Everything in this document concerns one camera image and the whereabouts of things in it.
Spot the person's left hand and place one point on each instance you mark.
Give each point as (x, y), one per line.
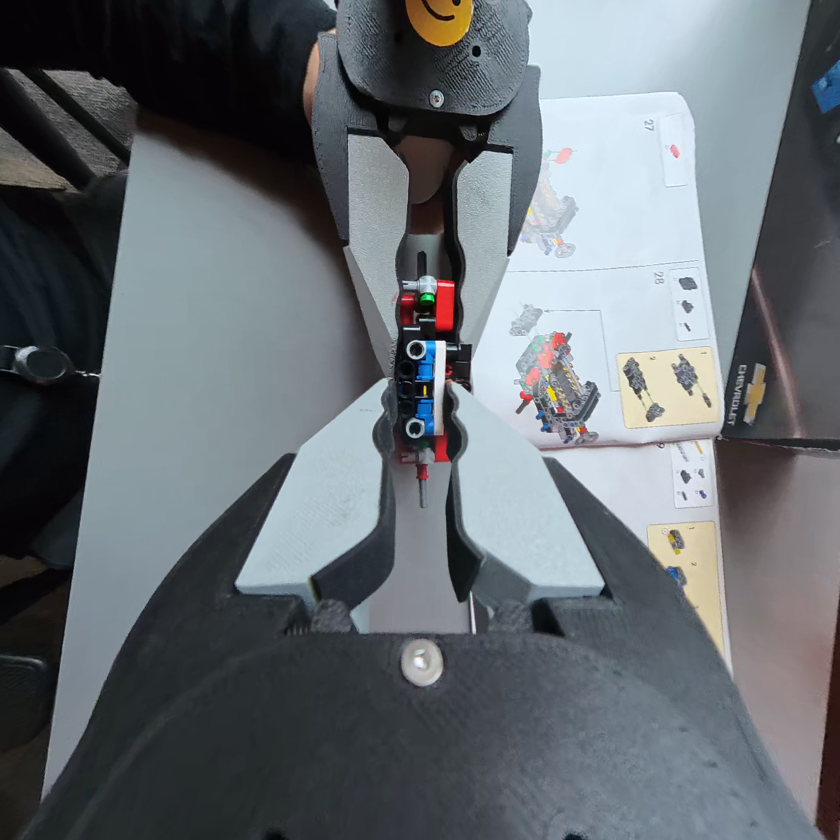
(428, 180)

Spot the person's left forearm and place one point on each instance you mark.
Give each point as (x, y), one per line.
(164, 52)

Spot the person's dark clothed torso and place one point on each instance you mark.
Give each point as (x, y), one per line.
(39, 275)

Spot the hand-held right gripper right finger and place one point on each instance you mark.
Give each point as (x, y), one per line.
(518, 518)

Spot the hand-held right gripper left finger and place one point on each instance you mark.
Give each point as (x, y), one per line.
(315, 512)

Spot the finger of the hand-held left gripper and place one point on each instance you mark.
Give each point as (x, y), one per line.
(374, 210)
(485, 216)

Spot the lego instruction booklet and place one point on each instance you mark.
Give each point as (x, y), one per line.
(617, 216)

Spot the multicoloured lego car assembly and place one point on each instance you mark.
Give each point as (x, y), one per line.
(426, 367)

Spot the black badge reel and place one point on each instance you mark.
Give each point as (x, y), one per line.
(43, 364)

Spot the dark lego set box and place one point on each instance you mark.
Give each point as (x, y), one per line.
(787, 262)

